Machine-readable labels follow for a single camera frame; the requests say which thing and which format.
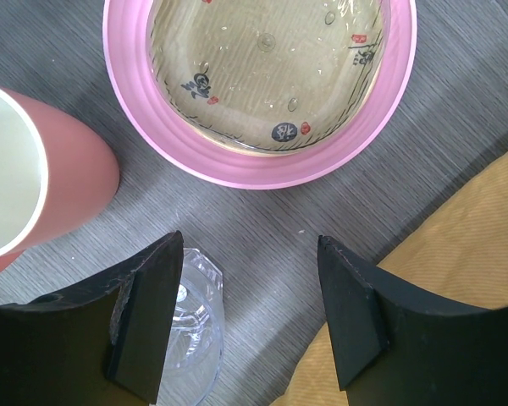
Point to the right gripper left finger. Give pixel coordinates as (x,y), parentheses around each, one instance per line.
(100,341)

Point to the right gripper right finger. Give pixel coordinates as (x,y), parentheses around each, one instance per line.
(397,344)

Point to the clear glass cup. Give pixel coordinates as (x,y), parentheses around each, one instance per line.
(196,343)

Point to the pink mug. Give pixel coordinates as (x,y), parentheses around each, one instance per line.
(55,174)

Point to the cream floral plate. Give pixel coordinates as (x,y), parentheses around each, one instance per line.
(245,148)

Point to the pink plate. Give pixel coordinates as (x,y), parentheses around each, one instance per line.
(124,26)

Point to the orange cartoon pillow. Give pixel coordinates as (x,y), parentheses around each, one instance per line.
(461,251)

